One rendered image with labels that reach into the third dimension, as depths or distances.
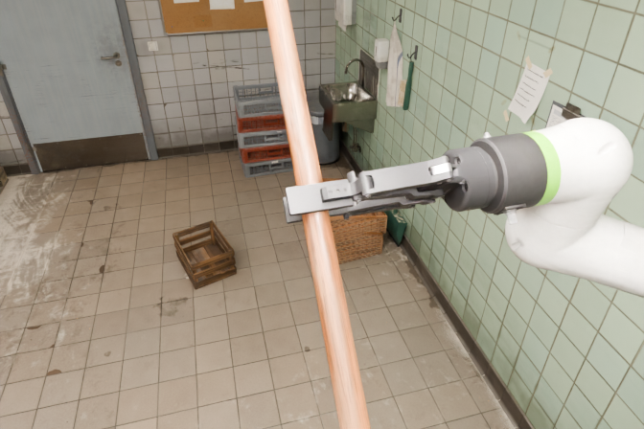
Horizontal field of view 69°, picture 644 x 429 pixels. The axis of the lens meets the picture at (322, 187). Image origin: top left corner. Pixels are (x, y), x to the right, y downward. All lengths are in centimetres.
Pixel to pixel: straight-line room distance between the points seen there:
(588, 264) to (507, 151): 23
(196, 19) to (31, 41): 135
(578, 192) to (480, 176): 13
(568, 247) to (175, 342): 259
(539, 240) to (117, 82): 427
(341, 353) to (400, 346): 244
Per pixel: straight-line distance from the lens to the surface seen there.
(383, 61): 345
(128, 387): 293
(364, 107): 372
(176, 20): 449
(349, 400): 50
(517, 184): 57
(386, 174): 49
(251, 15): 451
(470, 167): 55
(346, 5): 407
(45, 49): 468
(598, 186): 64
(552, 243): 70
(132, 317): 326
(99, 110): 479
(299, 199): 50
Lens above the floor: 225
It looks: 32 degrees down
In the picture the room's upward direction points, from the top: straight up
